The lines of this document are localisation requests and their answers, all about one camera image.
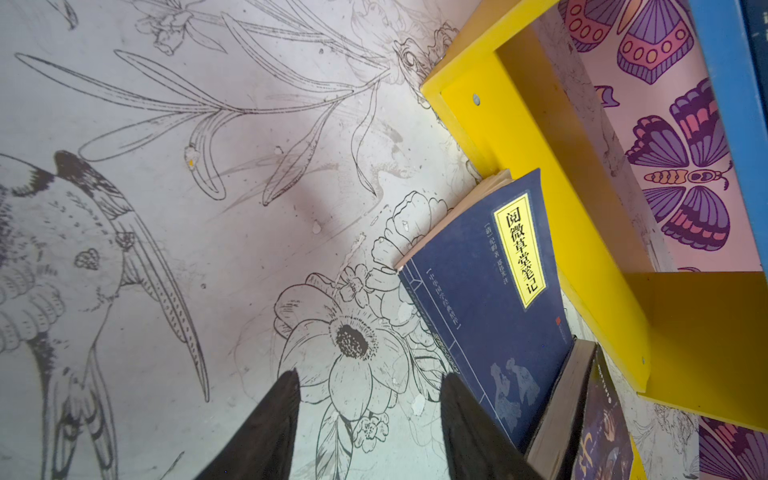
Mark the black wolf cover book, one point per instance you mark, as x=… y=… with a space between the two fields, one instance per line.
x=552 y=450

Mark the blue book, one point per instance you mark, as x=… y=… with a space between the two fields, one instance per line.
x=485 y=281

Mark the yellow shelf with blue board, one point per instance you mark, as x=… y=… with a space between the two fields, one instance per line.
x=508 y=91

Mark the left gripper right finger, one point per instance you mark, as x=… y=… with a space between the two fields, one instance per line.
x=475 y=447

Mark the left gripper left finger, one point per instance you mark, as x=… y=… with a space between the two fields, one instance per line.
x=263 y=446

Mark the dark illustrated cover book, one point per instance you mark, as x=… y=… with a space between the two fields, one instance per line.
x=604 y=448

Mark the yellow book with orange figure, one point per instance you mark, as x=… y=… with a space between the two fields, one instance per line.
x=637 y=471

